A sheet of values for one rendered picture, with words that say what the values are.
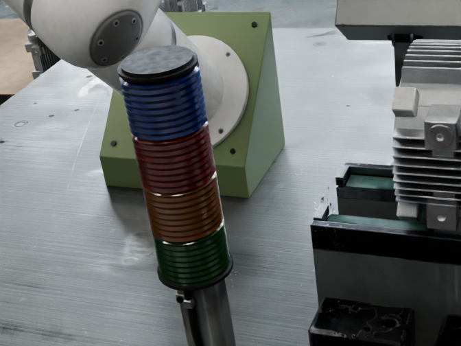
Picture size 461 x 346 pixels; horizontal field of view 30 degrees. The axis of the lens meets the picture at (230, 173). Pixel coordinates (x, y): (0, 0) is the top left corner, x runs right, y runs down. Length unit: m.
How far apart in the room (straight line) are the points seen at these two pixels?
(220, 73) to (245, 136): 0.11
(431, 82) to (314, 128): 0.59
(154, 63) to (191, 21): 0.72
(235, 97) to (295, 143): 0.18
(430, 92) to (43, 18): 0.41
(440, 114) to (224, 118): 0.49
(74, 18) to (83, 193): 0.50
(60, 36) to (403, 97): 0.36
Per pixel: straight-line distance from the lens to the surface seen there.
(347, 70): 1.65
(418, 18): 1.14
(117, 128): 1.34
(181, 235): 0.67
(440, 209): 0.87
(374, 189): 1.03
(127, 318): 1.07
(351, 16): 1.16
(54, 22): 0.93
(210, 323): 0.75
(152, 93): 0.62
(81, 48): 0.93
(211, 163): 0.67
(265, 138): 1.31
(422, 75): 0.87
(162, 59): 0.64
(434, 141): 0.83
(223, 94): 1.27
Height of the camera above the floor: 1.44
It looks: 29 degrees down
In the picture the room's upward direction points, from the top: 9 degrees counter-clockwise
